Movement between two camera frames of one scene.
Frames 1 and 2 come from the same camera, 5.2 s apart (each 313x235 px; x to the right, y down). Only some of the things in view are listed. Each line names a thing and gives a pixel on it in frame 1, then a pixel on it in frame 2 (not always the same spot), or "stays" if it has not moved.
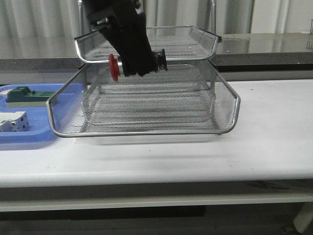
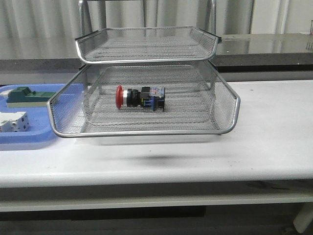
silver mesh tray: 188,98 stays
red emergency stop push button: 116,65 → 152,98
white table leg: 304,217 stays
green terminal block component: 22,96 stays
